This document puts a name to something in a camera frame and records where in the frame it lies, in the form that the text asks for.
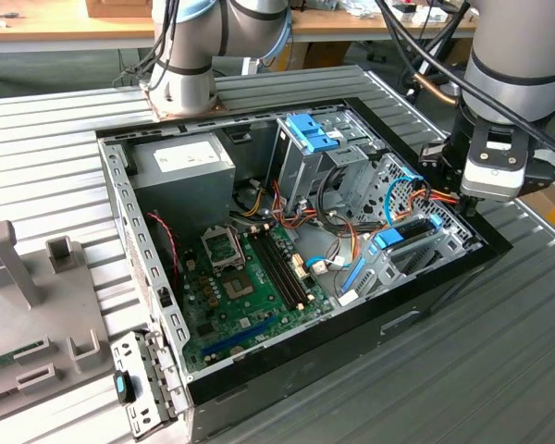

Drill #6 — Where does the light blue data wire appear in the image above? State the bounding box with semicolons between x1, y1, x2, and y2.
304;256;355;274
382;173;427;228

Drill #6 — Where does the thick black cable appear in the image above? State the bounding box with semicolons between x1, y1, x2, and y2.
316;164;353;228

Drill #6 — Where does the hard disk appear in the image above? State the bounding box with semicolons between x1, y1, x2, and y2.
340;212;445;298

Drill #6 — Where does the blue black latch tab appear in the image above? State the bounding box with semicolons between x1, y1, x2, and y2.
112;369;138;402

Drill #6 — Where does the brown square base plate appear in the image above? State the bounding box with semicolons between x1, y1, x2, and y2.
139;79;228;122

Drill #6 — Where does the black RAM slot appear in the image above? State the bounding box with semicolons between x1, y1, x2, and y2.
250;230;302;311
263;227;314;304

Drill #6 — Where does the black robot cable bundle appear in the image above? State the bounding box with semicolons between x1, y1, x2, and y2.
113;0;555;181

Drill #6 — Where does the square black chipset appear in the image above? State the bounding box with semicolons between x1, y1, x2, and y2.
220;271;256;302

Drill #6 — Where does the black open PC case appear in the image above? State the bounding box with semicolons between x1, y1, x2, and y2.
94;95;513;444

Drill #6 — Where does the small white box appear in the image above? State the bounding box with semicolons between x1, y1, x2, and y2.
413;6;450;23

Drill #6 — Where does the orange red wire bundle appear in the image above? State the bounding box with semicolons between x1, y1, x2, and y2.
230;179;321;233

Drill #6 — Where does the blue expansion slot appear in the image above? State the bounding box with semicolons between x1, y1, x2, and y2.
201;316;278;357

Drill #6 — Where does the grey power supply unit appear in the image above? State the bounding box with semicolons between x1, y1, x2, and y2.
128;133;237;232

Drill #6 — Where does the orange power wire black connector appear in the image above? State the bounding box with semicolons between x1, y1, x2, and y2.
351;182;463;265

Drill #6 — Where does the blue plastic drive latch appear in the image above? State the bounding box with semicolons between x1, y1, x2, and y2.
285;113;341;154

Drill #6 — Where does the metal disk bay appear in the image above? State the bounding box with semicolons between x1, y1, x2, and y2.
335;152;487;306

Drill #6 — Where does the green motherboard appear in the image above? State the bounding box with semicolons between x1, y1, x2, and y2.
178;221;341;374

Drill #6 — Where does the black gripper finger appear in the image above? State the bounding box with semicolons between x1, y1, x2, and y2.
462;193;483;219

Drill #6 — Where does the brown cardboard box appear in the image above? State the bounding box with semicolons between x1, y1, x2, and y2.
277;41;352;70
85;0;154;19

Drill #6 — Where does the metal drive cage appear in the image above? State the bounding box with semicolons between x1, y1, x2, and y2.
265;108;385;209

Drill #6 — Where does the silver slot retention bracket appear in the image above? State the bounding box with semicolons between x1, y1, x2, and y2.
110;328;191;439

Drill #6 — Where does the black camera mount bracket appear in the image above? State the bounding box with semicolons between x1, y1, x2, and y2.
470;118;533;161

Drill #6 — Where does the CPU socket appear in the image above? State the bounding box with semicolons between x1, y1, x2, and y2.
199;224;245;274

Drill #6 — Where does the grey parts rack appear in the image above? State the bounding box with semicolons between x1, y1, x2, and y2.
0;220;115;426

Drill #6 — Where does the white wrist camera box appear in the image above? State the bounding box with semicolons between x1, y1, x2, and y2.
460;156;526;204

